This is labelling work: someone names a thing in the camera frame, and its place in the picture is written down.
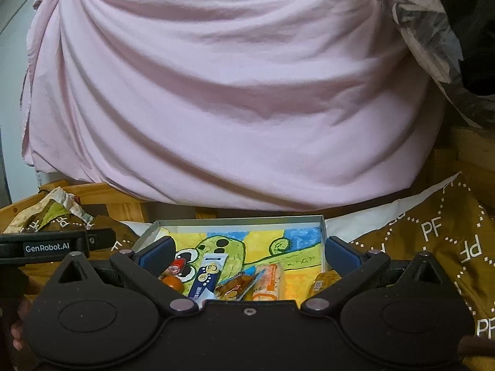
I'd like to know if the orange white cracker packet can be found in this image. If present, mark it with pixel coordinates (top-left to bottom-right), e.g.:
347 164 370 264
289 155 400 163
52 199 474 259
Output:
251 263 285 302

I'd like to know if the pink bed sheet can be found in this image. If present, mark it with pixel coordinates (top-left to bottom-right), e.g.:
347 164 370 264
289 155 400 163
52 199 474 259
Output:
21 0 445 217

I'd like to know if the beige patterned cloth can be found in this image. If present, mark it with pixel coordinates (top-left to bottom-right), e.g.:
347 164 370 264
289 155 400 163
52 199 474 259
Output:
4 186 93 234

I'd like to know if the orange tangerine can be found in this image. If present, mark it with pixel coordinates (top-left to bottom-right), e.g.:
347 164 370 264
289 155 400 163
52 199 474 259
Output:
161 275 184 292

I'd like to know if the silver tray with cartoon drawing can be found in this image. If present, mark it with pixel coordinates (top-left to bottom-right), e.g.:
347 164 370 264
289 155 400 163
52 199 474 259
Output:
131 215 329 302

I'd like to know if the navy blue snack packet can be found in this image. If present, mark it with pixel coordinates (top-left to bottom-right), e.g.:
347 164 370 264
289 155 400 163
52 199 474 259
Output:
189 253 229 303

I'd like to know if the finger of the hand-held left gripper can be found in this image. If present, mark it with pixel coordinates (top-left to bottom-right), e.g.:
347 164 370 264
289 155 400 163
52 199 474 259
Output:
87 229 117 249

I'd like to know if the person's left hand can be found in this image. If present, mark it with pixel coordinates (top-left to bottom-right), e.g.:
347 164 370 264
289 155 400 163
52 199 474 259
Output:
11 299 32 352

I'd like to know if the grey floral quilt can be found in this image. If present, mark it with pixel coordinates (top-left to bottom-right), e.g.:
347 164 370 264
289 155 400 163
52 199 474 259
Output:
358 0 495 128

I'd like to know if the wooden bed frame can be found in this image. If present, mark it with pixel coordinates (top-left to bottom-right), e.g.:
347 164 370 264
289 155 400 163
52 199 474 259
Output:
0 124 495 240

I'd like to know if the brown printed blanket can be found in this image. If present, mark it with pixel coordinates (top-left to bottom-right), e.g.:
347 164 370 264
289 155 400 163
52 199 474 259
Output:
89 172 495 371

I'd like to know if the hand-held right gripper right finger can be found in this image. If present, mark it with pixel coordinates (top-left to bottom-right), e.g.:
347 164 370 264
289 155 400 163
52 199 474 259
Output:
302 236 457 313

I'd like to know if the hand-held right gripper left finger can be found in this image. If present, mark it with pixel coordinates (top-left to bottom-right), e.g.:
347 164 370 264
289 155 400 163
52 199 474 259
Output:
46 236 200 315

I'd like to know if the gold foil snack packet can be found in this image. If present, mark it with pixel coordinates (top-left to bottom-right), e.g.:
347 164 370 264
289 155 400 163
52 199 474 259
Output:
307 271 343 300

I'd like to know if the blue clear brown snack packet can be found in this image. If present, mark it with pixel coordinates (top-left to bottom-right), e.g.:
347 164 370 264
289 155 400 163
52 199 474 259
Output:
214 272 258 301

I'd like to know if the black garment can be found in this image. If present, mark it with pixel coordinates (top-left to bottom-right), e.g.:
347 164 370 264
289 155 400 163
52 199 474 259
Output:
421 0 495 97

